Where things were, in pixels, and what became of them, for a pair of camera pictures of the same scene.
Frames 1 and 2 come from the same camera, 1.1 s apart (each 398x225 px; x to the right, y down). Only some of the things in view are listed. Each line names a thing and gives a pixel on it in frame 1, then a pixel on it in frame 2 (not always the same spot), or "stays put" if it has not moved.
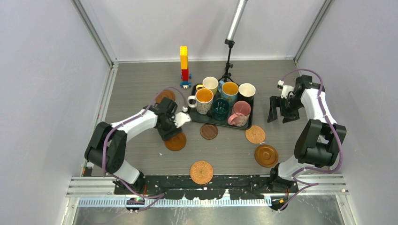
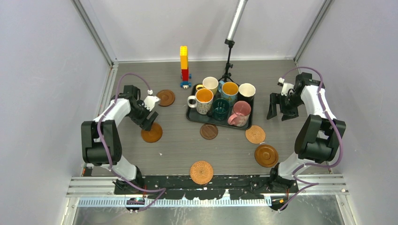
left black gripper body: x=169 y=129 → x=138 y=116
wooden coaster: x=266 y=155 stays put
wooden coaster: x=164 y=93 stays put
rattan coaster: x=255 y=134 stays put
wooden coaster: x=177 y=142 → x=154 y=135
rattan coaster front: x=201 y=172 stays put
